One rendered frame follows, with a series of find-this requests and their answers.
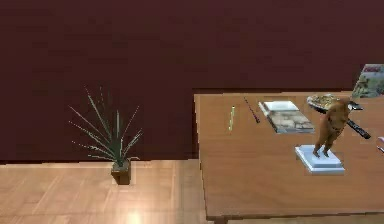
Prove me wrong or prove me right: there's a patterned round plate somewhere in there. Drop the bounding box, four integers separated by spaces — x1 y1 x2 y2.
306 93 342 111

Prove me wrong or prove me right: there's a yellow-green pencil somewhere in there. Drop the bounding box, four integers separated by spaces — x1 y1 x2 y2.
228 105 236 132

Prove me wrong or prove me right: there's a brown wooden table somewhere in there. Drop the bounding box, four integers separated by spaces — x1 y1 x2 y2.
193 90 384 224

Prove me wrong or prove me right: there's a dark red pen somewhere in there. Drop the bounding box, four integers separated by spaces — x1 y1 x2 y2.
243 96 261 124

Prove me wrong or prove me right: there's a green picture book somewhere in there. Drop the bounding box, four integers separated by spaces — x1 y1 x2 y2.
351 63 384 99

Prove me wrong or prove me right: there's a grey book with white cover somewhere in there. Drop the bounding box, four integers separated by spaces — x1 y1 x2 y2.
258 100 316 135

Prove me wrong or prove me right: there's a green spiky houseplant in pot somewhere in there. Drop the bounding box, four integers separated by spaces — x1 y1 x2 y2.
68 83 145 186

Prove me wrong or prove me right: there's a black remote control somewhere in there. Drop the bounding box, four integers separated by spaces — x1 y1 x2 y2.
314 102 372 140

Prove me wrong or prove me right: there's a brown figure statue white base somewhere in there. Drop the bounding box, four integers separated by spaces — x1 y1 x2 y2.
294 99 352 175

